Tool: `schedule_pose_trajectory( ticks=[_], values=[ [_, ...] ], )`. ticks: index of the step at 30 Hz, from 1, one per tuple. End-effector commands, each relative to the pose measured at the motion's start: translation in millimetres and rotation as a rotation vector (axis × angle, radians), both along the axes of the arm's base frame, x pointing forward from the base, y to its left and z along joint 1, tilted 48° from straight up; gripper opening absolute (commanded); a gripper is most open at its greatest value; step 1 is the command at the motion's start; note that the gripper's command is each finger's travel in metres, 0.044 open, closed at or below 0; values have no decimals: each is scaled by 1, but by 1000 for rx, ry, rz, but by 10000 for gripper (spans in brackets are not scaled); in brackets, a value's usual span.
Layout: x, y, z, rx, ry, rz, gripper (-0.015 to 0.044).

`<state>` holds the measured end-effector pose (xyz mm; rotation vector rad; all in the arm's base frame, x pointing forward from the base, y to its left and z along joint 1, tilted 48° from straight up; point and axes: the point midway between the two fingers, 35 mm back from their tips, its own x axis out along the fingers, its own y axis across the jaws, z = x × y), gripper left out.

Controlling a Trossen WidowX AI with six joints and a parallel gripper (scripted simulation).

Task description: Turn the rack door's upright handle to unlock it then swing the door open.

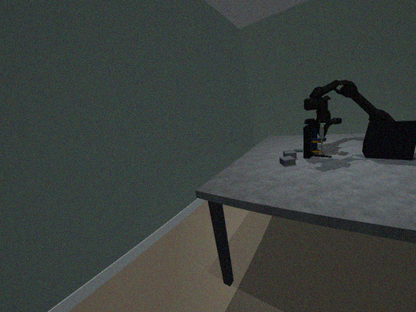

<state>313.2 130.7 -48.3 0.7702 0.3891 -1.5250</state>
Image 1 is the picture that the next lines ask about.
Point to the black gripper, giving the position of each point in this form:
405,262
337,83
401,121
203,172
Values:
322,115

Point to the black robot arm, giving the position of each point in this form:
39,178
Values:
348,90

